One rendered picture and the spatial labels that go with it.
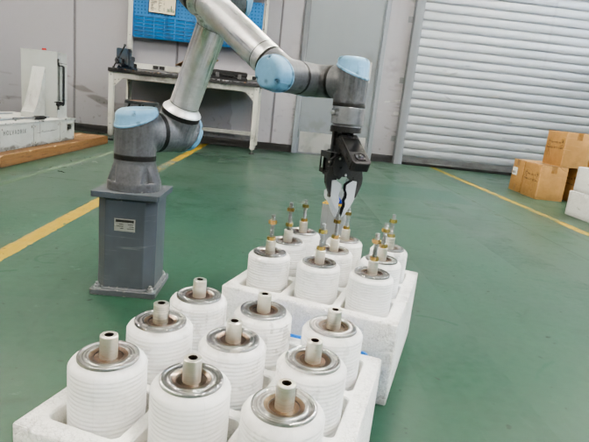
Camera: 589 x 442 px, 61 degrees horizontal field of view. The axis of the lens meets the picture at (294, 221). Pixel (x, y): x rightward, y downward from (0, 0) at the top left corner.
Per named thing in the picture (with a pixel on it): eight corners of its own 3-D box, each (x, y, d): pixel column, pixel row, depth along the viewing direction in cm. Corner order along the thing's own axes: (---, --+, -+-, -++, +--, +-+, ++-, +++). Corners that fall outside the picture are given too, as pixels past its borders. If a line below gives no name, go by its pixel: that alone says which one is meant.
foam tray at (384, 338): (216, 358, 115) (221, 284, 111) (277, 302, 151) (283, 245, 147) (384, 406, 103) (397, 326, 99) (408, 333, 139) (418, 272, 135)
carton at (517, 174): (537, 191, 496) (543, 160, 489) (549, 196, 473) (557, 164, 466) (507, 188, 495) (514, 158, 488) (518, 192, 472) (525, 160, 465)
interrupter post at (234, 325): (221, 343, 70) (223, 322, 70) (229, 336, 73) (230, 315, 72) (237, 347, 70) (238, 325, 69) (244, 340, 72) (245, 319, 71)
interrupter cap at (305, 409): (239, 417, 54) (240, 412, 54) (265, 384, 61) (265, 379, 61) (306, 438, 52) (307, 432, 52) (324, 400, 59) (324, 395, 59)
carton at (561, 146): (586, 169, 433) (594, 134, 426) (560, 167, 431) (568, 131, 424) (566, 165, 462) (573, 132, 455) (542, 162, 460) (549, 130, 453)
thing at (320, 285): (287, 345, 110) (295, 267, 106) (290, 326, 120) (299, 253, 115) (330, 350, 110) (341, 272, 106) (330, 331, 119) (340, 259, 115)
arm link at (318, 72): (280, 59, 116) (318, 60, 110) (308, 65, 125) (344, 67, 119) (276, 93, 118) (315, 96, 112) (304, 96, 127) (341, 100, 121)
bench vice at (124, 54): (122, 70, 547) (123, 46, 542) (138, 72, 548) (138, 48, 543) (109, 67, 507) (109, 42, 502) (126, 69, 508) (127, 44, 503)
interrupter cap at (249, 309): (232, 316, 80) (232, 311, 80) (251, 300, 87) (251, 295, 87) (277, 326, 78) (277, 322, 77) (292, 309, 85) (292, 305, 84)
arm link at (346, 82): (346, 59, 119) (378, 60, 114) (340, 106, 121) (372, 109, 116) (328, 53, 112) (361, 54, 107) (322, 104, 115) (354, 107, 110)
